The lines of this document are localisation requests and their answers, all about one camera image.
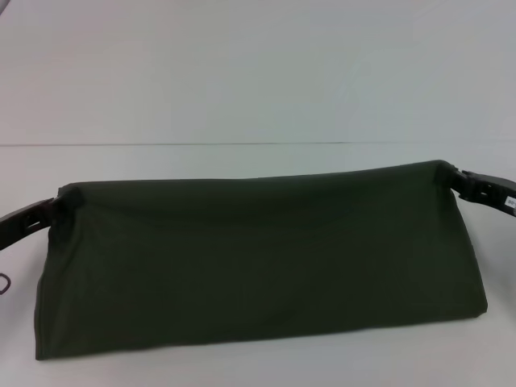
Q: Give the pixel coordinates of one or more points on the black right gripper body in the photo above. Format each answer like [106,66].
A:
[492,193]

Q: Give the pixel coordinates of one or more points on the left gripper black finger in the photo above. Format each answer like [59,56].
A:
[64,203]

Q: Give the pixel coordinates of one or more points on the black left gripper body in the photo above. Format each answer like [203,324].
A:
[24,221]

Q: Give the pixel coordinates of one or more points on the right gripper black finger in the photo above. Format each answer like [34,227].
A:
[458,179]

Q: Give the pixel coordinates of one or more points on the dark green shirt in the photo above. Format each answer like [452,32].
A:
[262,258]

